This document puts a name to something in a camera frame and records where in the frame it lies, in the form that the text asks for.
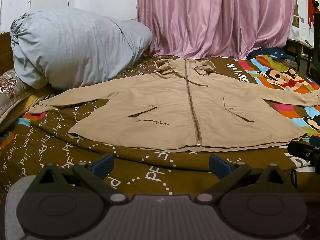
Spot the black mesh chair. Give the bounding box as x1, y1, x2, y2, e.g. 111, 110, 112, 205
306, 12, 320, 83

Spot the grey rolled duvet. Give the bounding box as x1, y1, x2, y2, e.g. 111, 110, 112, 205
10, 8, 153, 90

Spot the pink curtain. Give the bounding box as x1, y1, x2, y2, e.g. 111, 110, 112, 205
136, 0, 298, 60

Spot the floral patterned pillow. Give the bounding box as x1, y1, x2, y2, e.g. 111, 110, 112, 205
0, 67, 54, 128

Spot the wooden headboard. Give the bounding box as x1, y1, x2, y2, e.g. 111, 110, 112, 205
0, 31, 16, 76

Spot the beige hooded zip jacket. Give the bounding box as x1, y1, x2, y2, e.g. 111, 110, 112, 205
28, 58, 320, 153

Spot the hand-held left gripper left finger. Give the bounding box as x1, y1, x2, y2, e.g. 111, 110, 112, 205
32, 153, 129, 204

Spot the dark blue bag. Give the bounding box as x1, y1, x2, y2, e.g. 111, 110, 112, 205
246, 47, 288, 61

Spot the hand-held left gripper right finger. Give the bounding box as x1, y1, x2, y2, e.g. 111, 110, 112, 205
194, 154, 291, 204

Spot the brown printed bed sheet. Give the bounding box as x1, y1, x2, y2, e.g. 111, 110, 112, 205
0, 54, 320, 200

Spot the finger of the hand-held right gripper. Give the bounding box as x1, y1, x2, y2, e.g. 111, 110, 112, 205
287, 135, 320, 167

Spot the red hanging item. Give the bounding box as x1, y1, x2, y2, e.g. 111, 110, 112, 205
307, 0, 317, 30

